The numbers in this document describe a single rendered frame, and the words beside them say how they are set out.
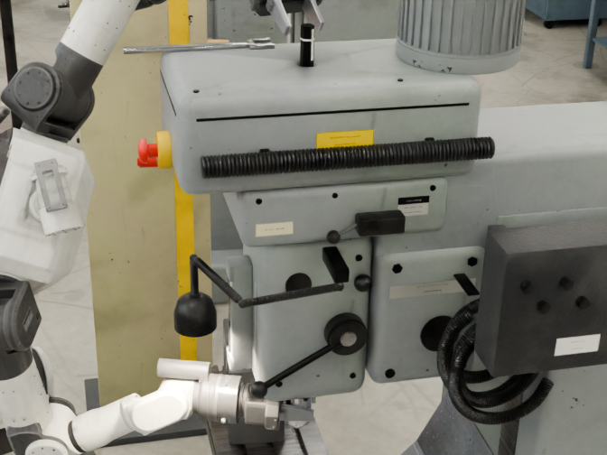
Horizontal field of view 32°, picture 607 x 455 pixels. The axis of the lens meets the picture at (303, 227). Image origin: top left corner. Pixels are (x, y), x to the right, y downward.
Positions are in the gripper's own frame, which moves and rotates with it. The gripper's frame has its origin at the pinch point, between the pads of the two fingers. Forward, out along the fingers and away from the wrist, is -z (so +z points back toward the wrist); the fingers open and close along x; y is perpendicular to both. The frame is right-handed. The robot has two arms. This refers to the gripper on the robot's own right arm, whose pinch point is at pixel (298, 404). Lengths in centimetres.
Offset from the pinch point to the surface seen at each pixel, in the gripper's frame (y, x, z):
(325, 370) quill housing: -14.0, -8.8, -5.1
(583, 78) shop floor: 121, 588, -147
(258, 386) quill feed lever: -14.5, -16.0, 5.4
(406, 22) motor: -72, 3, -14
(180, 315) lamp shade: -24.6, -12.0, 19.3
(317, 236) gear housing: -40.8, -11.6, -2.9
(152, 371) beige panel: 106, 158, 67
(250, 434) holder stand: 25.2, 22.6, 12.0
